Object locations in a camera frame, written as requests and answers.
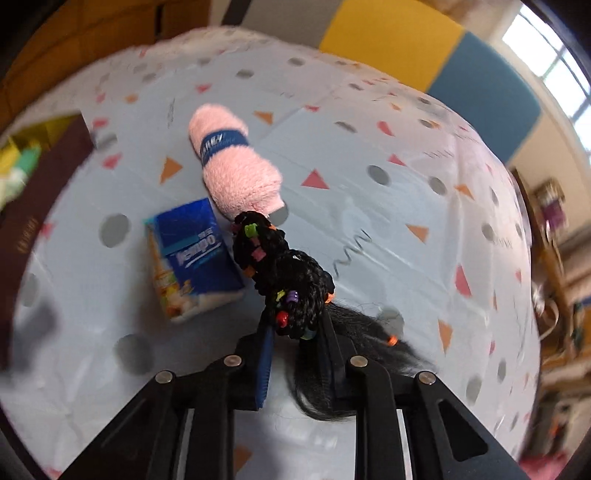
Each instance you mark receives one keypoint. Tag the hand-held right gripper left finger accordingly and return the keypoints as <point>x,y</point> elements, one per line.
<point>265,369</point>

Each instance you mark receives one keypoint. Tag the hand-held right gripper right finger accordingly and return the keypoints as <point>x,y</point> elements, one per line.
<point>331,369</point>

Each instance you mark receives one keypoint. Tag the black braided beaded hairpiece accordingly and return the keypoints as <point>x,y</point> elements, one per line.
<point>286,286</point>

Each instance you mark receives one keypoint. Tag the gold tray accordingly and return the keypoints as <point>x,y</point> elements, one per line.
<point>27,230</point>

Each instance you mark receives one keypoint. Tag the blue tissue pack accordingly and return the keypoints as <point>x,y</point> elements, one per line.
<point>194,258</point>

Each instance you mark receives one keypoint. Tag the printed white tablecloth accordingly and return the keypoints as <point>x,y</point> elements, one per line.
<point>346,207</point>

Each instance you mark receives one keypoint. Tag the pink rolled towel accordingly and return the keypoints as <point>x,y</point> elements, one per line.
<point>233,161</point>

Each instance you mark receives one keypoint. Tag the cluttered wooden shelf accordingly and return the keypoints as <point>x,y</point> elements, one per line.
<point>558,258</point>

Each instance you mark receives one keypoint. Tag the green silicone bottle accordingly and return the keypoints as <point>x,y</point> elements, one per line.
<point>28,161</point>

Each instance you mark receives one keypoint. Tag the yellow sponge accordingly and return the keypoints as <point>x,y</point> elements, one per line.
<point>11,154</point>

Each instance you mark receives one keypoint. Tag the window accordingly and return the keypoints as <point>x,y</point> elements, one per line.
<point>551,60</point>

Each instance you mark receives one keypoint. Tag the orange wooden wardrobe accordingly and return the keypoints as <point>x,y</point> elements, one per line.
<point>69,41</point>

